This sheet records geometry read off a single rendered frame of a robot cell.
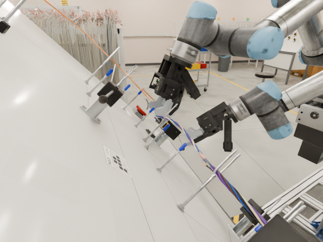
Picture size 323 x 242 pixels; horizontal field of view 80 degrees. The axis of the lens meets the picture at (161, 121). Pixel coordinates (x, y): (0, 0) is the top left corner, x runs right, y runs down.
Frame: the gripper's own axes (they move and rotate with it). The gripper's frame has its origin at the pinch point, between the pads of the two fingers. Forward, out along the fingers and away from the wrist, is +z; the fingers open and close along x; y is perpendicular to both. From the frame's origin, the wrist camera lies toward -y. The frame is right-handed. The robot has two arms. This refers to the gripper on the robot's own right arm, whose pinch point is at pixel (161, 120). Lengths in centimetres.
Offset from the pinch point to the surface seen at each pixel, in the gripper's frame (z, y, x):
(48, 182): -6.8, 31.6, 37.9
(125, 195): -2.9, 23.2, 35.3
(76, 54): 0, 24, -77
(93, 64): 1, 14, -72
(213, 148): 62, -164, -112
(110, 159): -3.3, 23.9, 29.0
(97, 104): -6.6, 25.2, 17.5
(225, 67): -74, -493, -515
